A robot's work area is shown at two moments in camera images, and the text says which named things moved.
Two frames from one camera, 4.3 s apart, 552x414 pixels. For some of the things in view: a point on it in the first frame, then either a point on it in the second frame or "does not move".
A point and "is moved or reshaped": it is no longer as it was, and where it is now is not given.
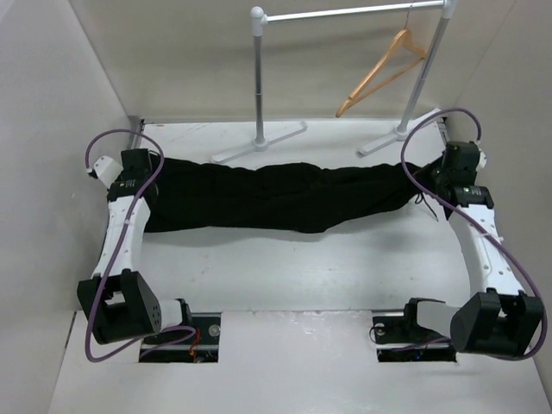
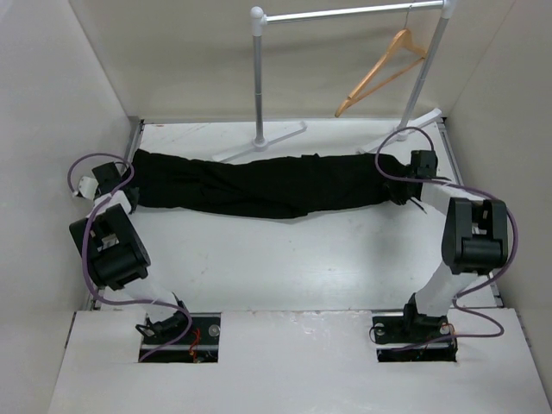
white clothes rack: (259, 20) does not move
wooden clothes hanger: (404, 39) does not move
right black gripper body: (436, 176) → (398, 191)
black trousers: (198, 196) is moved or reshaped
